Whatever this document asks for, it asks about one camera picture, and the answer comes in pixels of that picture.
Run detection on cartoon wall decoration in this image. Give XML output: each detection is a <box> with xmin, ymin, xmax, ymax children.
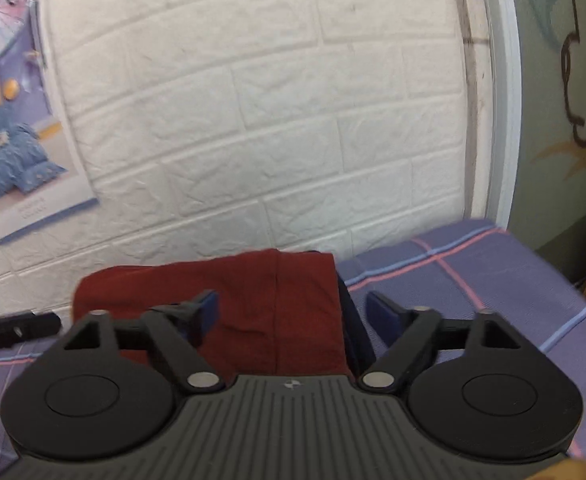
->
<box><xmin>509</xmin><ymin>0</ymin><xmax>586</xmax><ymax>283</ymax></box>

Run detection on purple plaid bed sheet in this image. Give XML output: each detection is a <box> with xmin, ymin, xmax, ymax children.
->
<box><xmin>0</xmin><ymin>220</ymin><xmax>586</xmax><ymax>479</ymax></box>

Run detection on folded dark navy pants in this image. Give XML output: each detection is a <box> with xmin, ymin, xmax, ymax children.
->
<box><xmin>336</xmin><ymin>274</ymin><xmax>376</xmax><ymax>379</ymax></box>

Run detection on white door frame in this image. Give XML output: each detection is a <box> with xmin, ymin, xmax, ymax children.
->
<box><xmin>456</xmin><ymin>0</ymin><xmax>523</xmax><ymax>229</ymax></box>

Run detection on red pants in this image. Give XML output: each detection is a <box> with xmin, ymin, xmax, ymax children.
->
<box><xmin>72</xmin><ymin>249</ymin><xmax>351</xmax><ymax>380</ymax></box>

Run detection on bedding poster on wall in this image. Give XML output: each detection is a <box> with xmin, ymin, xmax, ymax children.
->
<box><xmin>0</xmin><ymin>12</ymin><xmax>96</xmax><ymax>244</ymax></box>

